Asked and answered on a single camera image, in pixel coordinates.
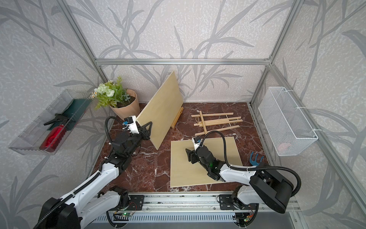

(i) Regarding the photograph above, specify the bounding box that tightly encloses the wooden board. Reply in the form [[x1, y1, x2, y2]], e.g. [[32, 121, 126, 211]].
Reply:
[[170, 136, 244, 188], [136, 72, 184, 149]]

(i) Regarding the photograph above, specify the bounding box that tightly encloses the wooden easel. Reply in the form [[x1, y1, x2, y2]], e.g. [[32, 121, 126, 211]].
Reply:
[[191, 111, 244, 136], [171, 107, 184, 129]]

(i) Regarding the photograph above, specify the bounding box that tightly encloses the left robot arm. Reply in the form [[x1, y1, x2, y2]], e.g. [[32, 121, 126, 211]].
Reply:
[[35, 115, 153, 229]]

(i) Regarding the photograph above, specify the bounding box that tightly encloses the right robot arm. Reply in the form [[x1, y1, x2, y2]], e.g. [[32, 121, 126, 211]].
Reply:
[[186, 130, 302, 214]]

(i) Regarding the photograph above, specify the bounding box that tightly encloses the potted flower plant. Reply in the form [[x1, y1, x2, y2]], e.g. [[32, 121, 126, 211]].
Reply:
[[91, 76, 141, 119]]

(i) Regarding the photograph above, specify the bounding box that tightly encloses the blue hand rake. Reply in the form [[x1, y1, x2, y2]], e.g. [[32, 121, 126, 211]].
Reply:
[[249, 152, 264, 167]]

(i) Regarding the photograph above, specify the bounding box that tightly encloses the green trowel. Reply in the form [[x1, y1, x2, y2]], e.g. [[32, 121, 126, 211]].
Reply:
[[48, 99, 92, 131]]

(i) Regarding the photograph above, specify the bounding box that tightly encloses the pink item in basket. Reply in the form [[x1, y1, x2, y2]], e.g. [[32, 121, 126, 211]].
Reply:
[[277, 142, 291, 153]]

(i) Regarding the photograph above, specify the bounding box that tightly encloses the red spray bottle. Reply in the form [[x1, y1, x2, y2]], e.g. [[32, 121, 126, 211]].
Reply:
[[39, 114, 69, 153]]

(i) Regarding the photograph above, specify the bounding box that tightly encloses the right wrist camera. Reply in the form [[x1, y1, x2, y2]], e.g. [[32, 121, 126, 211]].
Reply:
[[192, 136, 202, 151]]

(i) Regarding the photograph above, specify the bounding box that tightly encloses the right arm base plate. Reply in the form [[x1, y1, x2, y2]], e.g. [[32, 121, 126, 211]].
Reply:
[[216, 194, 245, 210]]

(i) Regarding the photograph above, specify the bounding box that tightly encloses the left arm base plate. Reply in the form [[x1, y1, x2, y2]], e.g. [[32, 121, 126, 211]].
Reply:
[[113, 195, 145, 211]]

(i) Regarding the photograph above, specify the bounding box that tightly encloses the aluminium front rail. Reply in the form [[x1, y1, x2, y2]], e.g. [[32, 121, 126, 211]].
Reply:
[[77, 191, 304, 229]]

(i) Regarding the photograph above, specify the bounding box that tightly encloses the clear plastic wall bin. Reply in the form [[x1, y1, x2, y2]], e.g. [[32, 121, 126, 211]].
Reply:
[[8, 90, 92, 156]]

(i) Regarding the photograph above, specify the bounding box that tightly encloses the aluminium cage frame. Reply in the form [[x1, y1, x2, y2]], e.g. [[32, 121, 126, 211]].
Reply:
[[56, 1, 366, 214]]

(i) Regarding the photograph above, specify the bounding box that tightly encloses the white wire basket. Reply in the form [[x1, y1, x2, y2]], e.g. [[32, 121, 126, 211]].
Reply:
[[258, 87, 318, 156]]

